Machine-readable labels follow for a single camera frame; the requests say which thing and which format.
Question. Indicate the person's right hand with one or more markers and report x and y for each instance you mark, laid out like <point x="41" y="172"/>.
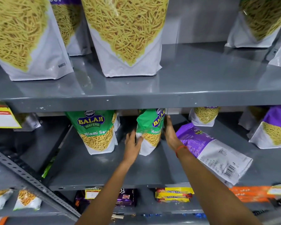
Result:
<point x="171" y="138"/>

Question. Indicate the person's left hand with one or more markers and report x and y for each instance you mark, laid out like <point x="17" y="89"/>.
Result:
<point x="131" y="149"/>

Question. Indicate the person's left thumb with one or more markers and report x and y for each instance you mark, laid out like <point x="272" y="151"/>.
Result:
<point x="139" y="140"/>

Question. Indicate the person's right fingers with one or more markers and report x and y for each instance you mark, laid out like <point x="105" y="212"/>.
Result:
<point x="168" y="125"/>

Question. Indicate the green sev snack pouch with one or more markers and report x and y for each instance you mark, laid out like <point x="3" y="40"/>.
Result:
<point x="149" y="128"/>
<point x="96" y="131"/>

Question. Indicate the person's right forearm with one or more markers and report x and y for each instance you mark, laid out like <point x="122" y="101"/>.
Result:
<point x="213" y="192"/>

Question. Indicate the person's left forearm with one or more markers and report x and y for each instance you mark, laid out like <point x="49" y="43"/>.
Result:
<point x="107" y="194"/>

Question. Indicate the white shelf edge label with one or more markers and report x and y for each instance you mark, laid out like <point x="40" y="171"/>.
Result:
<point x="175" y="111"/>

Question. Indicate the red thread wristband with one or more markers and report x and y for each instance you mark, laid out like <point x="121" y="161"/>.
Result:
<point x="180" y="149"/>

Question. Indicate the grey metal shelf board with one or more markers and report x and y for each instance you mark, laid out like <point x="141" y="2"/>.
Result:
<point x="84" y="168"/>
<point x="154" y="208"/>
<point x="189" y="79"/>

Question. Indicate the purple and white snack pouch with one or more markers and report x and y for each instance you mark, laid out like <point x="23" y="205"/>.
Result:
<point x="213" y="152"/>

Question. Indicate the purple biscuit packets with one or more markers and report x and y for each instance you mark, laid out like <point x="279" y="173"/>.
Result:
<point x="126" y="196"/>

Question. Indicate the stack of yellow red packets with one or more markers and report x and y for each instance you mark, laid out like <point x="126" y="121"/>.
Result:
<point x="173" y="195"/>

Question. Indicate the yellow price tag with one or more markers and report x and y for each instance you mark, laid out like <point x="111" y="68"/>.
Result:
<point x="92" y="194"/>
<point x="279" y="190"/>

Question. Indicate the green snack packet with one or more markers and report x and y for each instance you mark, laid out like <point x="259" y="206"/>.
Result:
<point x="49" y="167"/>

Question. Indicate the orange biscuit packets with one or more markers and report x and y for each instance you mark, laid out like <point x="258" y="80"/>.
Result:
<point x="250" y="194"/>

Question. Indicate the silver snack pouch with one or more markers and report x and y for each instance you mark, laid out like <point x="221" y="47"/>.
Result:
<point x="28" y="121"/>

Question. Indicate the grey slotted angle upright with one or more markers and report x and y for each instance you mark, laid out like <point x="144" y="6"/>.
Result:
<point x="32" y="180"/>

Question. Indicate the small white mixture packet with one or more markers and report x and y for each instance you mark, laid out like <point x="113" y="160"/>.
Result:
<point x="0" y="198"/>
<point x="27" y="200"/>

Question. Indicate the yellow and red shelf tag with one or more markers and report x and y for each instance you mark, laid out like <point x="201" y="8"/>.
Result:
<point x="2" y="115"/>

